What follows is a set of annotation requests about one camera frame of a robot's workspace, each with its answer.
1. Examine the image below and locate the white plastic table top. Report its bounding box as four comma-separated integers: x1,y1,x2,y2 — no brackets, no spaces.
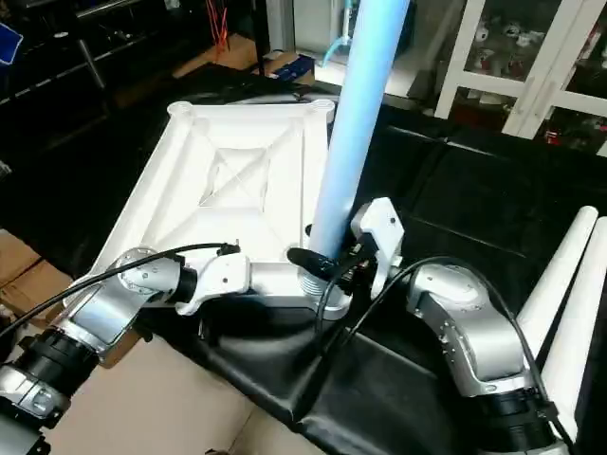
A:
71,98,355,310

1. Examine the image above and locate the white plastic table leg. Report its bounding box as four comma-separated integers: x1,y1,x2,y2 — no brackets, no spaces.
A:
515,206,601,335
299,0,412,300
541,216,607,443

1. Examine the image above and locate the black work mat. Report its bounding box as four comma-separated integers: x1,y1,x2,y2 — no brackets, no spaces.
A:
0,62,607,455

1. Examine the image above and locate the small blue box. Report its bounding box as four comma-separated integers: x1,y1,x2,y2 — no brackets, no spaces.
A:
269,52,317,85

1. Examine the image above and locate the light blue hanger hook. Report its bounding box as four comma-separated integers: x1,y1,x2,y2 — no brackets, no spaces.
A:
321,0,362,69

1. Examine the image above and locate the cardboard box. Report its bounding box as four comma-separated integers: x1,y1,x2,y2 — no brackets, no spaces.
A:
171,33,272,82

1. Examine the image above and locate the white drawer cabinet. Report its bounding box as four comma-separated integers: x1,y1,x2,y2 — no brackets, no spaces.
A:
446,0,607,158

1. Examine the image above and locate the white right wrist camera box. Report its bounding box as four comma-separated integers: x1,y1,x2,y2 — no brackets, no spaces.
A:
351,197,405,300

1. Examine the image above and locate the red cable bundle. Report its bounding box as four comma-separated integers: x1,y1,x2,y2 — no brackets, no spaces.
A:
203,0,234,49

